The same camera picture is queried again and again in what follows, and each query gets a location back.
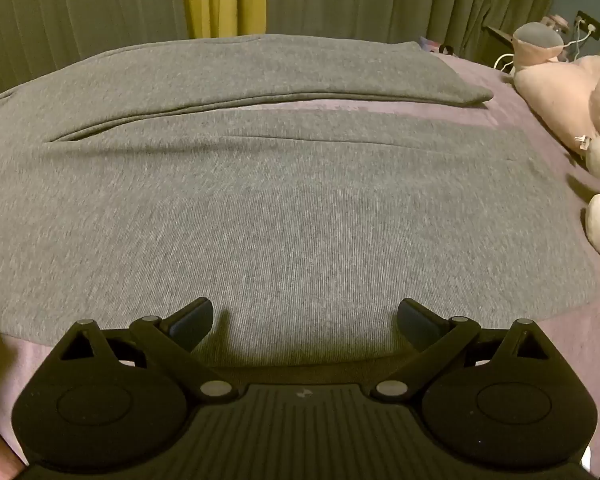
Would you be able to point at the black wall socket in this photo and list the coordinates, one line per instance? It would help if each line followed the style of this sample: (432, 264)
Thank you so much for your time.
(591, 24)

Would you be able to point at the grey-green curtain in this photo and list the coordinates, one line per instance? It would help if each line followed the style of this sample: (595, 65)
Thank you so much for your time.
(405, 0)
(80, 5)

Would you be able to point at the grey fuzzy sock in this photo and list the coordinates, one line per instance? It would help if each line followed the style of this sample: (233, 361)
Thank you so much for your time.
(280, 210)

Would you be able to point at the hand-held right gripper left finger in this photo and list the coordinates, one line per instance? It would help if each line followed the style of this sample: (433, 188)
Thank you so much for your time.
(194, 321)

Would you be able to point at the pink plush toy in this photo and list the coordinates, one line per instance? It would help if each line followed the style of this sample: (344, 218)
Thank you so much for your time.
(570, 85)

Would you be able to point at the dark bedside table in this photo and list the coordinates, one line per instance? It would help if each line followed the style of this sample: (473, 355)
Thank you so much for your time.
(498, 36)

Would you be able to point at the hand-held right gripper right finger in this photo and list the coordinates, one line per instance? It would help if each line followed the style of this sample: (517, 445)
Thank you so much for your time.
(416, 319)

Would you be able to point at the pink fleece blanket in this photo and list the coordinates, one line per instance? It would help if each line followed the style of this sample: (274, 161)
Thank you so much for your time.
(580, 345)

